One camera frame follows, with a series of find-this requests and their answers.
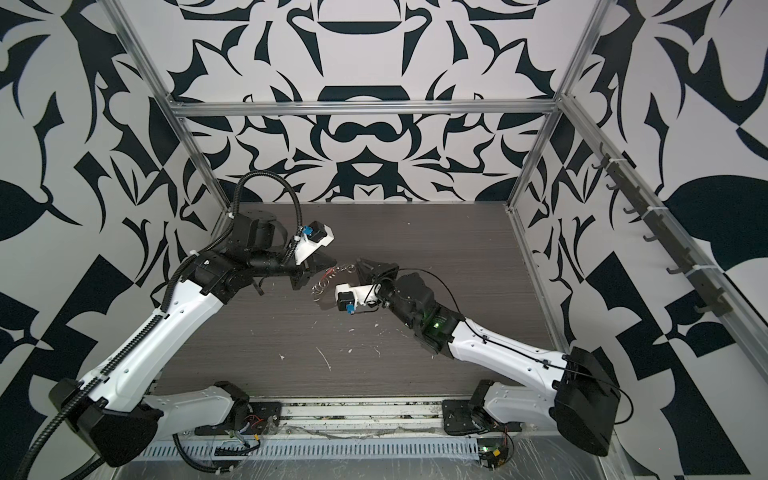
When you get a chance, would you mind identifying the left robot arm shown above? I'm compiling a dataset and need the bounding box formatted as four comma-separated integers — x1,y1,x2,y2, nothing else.
49,211,335,467

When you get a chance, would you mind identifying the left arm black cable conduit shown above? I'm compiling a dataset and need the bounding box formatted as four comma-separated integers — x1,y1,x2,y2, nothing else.
11,169,304,480

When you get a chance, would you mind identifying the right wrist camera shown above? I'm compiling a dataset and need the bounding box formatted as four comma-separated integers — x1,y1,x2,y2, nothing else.
334,284,380,315

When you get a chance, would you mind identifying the aluminium front rail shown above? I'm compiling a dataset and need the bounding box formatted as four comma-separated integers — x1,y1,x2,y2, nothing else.
113,395,601,438

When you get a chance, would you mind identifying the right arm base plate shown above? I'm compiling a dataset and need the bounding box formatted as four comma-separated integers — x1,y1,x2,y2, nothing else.
441,399,522,436

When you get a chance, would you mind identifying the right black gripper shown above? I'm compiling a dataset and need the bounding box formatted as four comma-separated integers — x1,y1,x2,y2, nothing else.
358,256,426,332

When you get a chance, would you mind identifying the small circuit board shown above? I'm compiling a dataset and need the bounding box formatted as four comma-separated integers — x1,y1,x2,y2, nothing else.
477,436,514,470

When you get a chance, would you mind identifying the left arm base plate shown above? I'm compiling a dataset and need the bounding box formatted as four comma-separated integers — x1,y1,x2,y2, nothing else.
194,401,283,436

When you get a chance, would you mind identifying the silver keyring chain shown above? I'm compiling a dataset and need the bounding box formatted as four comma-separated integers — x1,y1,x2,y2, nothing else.
310,263,355,298

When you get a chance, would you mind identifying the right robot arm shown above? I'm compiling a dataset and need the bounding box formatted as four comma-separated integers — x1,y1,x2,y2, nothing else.
353,259,622,457

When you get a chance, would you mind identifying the white slotted cable duct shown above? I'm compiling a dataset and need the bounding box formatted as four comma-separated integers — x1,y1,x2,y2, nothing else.
140,436,481,462

